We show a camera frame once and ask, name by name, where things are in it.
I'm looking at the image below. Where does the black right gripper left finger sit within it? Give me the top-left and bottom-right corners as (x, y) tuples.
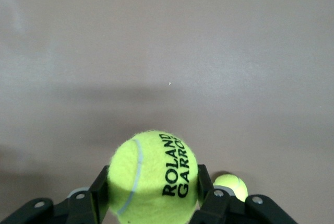
(0, 165), (111, 224)

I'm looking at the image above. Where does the yellow Roland Garros tennis ball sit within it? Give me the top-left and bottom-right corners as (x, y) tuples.
(107, 129), (199, 224)

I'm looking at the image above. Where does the yellow Wilson tennis ball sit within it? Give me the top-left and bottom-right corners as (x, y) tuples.
(213, 173), (248, 203)

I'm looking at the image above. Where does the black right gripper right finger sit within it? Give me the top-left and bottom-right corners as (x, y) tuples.
(189, 164), (298, 224)

